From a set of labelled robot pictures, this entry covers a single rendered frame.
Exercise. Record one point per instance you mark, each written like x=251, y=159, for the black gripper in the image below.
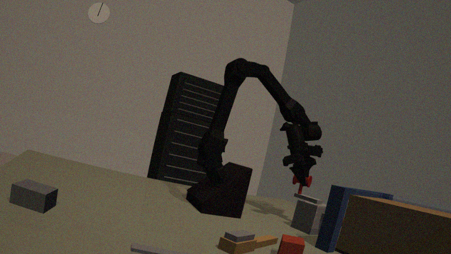
x=302, y=164

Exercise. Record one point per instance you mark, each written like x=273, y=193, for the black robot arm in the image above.
x=213, y=143

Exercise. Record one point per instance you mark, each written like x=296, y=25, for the grey flat bar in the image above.
x=144, y=249

